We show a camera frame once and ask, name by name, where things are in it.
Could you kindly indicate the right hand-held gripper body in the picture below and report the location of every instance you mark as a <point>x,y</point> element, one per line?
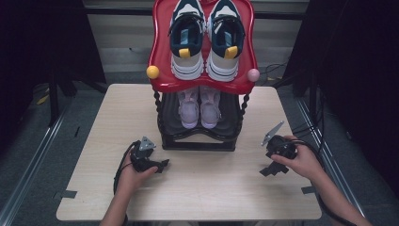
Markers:
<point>282,146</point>

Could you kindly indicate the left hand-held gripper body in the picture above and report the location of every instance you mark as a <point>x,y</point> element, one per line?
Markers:
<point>142,158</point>

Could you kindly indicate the translucent purple sandal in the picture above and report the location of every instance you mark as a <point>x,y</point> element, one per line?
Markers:
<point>188,109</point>
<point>210,109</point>

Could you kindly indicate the red and black shoe rack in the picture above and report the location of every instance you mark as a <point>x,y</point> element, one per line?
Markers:
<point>229,109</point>

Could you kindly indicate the navy and white sneaker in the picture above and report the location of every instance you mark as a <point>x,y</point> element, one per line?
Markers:
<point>224,67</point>
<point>188,66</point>

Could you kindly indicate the person's left hand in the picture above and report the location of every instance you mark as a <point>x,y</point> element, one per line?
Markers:
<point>131,179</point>

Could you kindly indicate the person's right hand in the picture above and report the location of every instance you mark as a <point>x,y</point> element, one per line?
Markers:
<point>306,163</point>

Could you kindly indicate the black metal stand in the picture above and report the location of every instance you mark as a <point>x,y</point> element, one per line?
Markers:
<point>53,103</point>
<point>312,100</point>

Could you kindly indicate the black curtain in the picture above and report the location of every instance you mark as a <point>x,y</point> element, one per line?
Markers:
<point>360,62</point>
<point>37,37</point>

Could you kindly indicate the yellow item on floor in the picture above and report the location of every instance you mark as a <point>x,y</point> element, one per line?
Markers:
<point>42,100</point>

